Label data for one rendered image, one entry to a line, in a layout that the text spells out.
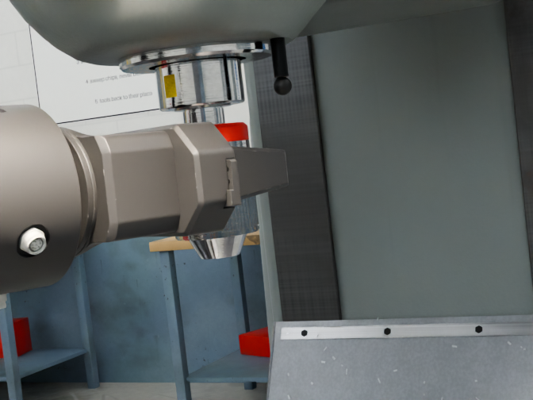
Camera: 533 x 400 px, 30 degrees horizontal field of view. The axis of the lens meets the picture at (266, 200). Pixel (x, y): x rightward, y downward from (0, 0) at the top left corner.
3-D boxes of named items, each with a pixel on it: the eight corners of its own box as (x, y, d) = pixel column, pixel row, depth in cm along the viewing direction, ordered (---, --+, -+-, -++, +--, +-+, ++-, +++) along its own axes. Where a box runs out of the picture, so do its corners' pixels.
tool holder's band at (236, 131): (209, 143, 52) (207, 124, 52) (147, 151, 55) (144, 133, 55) (266, 137, 55) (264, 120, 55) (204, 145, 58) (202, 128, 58)
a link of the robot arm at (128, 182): (231, 80, 48) (5, 87, 40) (251, 276, 49) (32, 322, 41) (92, 107, 58) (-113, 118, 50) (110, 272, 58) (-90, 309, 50)
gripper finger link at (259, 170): (281, 197, 56) (193, 209, 51) (275, 140, 55) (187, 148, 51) (301, 195, 54) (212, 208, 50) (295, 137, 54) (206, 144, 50)
